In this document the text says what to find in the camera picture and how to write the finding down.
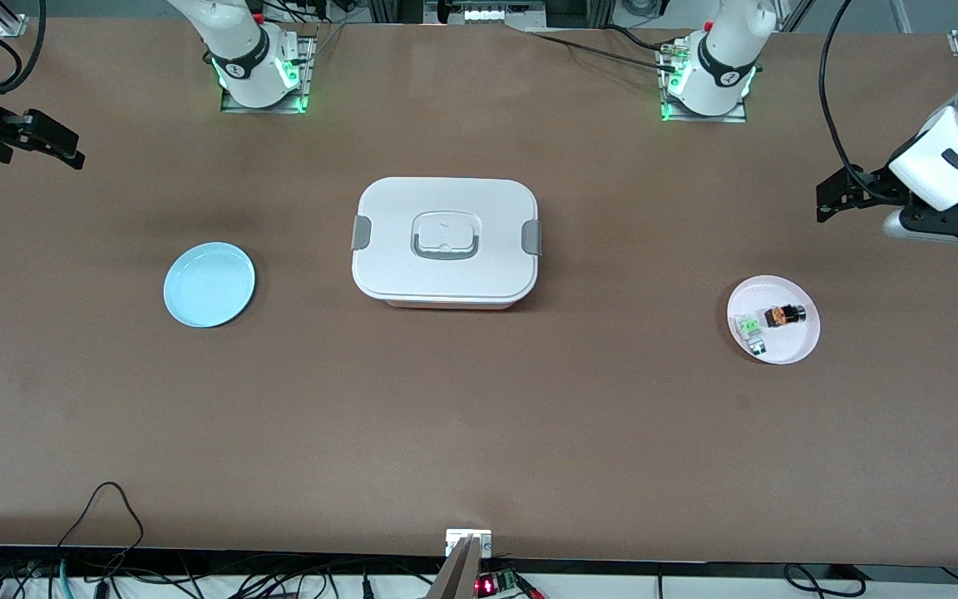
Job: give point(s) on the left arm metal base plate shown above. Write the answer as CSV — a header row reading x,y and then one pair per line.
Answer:
x,y
728,118

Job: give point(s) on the circuit board with red light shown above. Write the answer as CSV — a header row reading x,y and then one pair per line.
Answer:
x,y
487,586

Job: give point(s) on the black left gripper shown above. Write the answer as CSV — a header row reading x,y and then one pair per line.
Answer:
x,y
867,184

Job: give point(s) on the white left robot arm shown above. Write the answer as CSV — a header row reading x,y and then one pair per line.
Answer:
x,y
724,66

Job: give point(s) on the light blue plate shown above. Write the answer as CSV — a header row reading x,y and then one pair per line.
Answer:
x,y
209,284

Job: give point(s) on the small white edge bracket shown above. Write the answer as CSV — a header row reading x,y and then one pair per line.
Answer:
x,y
452,541

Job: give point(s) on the pale pink plate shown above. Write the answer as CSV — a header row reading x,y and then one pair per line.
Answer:
x,y
787,345

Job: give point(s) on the green push-button switch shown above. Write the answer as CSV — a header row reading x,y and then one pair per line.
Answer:
x,y
751,334

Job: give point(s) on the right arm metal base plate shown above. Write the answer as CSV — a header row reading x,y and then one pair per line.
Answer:
x,y
308,75

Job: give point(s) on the orange push-button switch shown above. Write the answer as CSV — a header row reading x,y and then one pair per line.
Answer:
x,y
782,316

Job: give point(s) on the white lidded lunch box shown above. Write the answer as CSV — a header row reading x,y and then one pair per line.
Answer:
x,y
446,283

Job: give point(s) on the white power strip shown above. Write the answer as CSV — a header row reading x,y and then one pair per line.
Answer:
x,y
504,14

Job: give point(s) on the grey metal beam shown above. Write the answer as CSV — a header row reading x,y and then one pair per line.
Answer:
x,y
456,578

